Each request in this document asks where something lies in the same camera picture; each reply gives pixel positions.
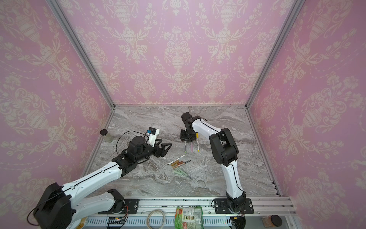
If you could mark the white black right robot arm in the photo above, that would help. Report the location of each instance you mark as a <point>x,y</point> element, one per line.
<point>224,151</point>

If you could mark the brown jar black lid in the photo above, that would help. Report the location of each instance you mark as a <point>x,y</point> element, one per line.
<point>272,221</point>

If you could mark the aluminium corner frame post left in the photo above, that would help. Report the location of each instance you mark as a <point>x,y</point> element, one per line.
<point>74,40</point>

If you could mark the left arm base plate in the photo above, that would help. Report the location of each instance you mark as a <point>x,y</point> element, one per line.
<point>129,205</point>

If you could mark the pale green pen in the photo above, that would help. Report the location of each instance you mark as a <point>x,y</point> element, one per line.
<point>183,173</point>

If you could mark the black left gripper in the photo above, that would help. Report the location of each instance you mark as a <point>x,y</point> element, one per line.
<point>163,152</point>

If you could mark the white pen yellow end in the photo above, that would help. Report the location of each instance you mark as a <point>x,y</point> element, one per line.
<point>197,142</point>

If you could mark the aluminium corner frame post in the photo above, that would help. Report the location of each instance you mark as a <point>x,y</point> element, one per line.
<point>74,40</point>
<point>283,33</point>

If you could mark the green snack packet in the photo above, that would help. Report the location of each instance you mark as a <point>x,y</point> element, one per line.
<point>189,218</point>

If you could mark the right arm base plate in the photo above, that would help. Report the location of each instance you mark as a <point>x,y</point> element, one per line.
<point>221,206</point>

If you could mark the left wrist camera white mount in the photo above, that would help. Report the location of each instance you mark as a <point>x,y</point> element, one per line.
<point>152,134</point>

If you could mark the white pen red label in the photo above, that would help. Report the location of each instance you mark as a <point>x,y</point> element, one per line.
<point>175,160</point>

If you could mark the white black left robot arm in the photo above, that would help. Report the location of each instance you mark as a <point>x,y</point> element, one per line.
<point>61,206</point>

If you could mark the aluminium corner frame post right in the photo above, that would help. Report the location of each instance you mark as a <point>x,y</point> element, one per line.
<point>283,33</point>

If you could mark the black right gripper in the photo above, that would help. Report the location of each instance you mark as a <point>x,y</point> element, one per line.
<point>188,136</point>

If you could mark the small jar black lid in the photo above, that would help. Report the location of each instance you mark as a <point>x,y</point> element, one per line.
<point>106,135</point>

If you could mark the orange brown pen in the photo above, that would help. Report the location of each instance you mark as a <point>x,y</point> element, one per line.
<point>180,164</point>

